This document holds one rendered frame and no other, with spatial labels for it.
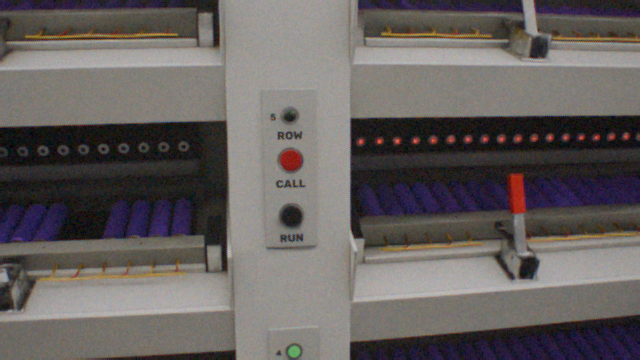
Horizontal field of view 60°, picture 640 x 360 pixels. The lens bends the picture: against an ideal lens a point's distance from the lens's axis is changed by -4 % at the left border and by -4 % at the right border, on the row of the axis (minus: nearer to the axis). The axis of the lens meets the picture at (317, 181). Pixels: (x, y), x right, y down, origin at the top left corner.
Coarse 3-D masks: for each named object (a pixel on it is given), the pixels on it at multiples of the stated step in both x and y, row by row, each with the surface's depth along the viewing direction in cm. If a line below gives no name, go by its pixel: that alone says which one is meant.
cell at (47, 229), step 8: (56, 208) 54; (64, 208) 55; (48, 216) 53; (56, 216) 53; (64, 216) 54; (48, 224) 51; (56, 224) 52; (40, 232) 50; (48, 232) 50; (56, 232) 51; (48, 240) 50
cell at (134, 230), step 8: (144, 200) 56; (136, 208) 55; (144, 208) 55; (136, 216) 53; (144, 216) 54; (136, 224) 52; (144, 224) 53; (128, 232) 51; (136, 232) 51; (144, 232) 52
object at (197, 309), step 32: (160, 160) 59; (192, 160) 60; (224, 224) 56; (224, 256) 52; (64, 288) 47; (96, 288) 47; (128, 288) 47; (160, 288) 47; (192, 288) 47; (224, 288) 48; (0, 320) 43; (32, 320) 43; (64, 320) 43; (96, 320) 44; (128, 320) 44; (160, 320) 45; (192, 320) 45; (224, 320) 46; (0, 352) 44; (32, 352) 44; (64, 352) 45; (96, 352) 45; (128, 352) 46; (160, 352) 46; (192, 352) 47
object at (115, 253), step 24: (72, 240) 49; (96, 240) 49; (120, 240) 49; (144, 240) 49; (168, 240) 49; (192, 240) 49; (48, 264) 47; (72, 264) 48; (96, 264) 48; (120, 264) 48; (144, 264) 49; (168, 264) 49
